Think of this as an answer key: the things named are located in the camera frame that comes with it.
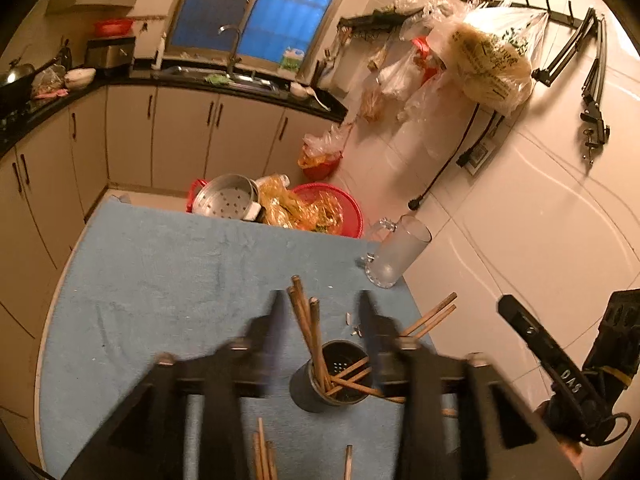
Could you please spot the metal steamer pot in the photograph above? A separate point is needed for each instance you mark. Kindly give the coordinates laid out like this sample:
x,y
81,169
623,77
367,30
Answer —
x,y
225,200

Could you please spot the grey perforated utensil holder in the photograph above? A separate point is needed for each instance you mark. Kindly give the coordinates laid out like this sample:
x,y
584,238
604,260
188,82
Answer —
x,y
304,390

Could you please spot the black kitchen countertop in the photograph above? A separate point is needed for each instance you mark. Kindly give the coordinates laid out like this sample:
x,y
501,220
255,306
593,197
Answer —
x,y
175,82

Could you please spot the wooden chopstick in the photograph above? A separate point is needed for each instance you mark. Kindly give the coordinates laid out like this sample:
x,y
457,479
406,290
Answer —
x,y
261,445
256,457
272,462
348,462

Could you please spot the green dish cloth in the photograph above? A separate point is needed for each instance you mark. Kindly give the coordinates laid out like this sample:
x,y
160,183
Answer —
x,y
217,79

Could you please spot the blue tablecloth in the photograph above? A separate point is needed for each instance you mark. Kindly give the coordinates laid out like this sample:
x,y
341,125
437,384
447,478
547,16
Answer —
x,y
150,285

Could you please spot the large red plastic basin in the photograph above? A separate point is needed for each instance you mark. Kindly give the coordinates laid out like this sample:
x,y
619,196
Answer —
x,y
350,210

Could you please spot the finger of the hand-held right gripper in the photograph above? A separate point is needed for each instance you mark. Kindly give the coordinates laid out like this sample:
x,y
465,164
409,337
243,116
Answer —
x,y
535,335

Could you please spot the person's right hand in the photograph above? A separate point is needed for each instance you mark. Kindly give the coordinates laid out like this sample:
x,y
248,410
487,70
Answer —
x,y
572,454

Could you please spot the green detergent bottle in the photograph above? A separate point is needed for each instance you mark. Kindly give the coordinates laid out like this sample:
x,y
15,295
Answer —
x,y
291,59

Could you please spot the peanut shell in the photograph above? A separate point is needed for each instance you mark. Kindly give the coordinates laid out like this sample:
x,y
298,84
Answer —
x,y
356,329

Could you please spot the red bin with bag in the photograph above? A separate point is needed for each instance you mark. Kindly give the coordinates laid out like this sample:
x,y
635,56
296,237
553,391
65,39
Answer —
x,y
320,160

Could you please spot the white ceramic bowl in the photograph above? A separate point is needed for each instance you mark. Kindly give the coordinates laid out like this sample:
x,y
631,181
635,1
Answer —
x,y
80,76

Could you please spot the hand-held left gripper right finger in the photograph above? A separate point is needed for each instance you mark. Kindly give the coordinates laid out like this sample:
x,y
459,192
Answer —
x,y
382,355

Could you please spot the printed plastic bag of noodles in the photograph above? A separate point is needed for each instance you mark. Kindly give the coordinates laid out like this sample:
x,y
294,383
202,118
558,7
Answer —
x,y
492,60

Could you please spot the wall power socket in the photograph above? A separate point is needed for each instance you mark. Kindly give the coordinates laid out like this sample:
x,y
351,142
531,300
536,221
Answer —
x,y
477,157

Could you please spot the white ladle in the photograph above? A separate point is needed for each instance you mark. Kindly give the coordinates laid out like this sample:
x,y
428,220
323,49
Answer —
x,y
317,99

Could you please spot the chrome kitchen faucet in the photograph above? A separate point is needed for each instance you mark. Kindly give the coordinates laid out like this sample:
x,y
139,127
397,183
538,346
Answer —
x,y
235,47

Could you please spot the small red plastic basin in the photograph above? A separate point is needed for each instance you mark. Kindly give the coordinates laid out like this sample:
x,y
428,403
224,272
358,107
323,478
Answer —
x,y
114,26

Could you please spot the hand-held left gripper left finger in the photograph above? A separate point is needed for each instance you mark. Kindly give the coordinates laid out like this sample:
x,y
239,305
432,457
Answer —
x,y
265,350

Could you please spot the cream lower kitchen cabinets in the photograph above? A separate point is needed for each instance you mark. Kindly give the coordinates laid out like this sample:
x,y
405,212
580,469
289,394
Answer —
x,y
125,145

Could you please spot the bunch of wooden chopsticks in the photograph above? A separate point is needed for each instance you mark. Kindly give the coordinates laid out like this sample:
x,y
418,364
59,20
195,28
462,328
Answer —
x,y
314,320

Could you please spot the black wok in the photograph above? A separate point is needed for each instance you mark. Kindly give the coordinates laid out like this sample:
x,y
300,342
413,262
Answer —
x,y
15,80

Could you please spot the yellow plastic bag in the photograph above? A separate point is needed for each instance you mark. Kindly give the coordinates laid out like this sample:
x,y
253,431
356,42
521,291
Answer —
x,y
295,205

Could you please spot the kitchen window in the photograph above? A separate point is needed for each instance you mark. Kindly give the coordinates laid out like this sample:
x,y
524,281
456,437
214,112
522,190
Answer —
x,y
260,5

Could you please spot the clear glass mug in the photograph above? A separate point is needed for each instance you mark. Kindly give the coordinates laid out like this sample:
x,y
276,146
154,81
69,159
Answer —
x,y
400,255

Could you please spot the clear plastic bag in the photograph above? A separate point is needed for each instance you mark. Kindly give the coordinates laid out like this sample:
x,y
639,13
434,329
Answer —
x,y
400,75

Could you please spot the black wall hook rack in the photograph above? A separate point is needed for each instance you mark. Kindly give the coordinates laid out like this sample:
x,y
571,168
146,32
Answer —
x,y
530,7

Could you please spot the metal countertop box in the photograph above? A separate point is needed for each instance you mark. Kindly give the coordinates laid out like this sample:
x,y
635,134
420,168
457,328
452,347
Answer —
x,y
110,52

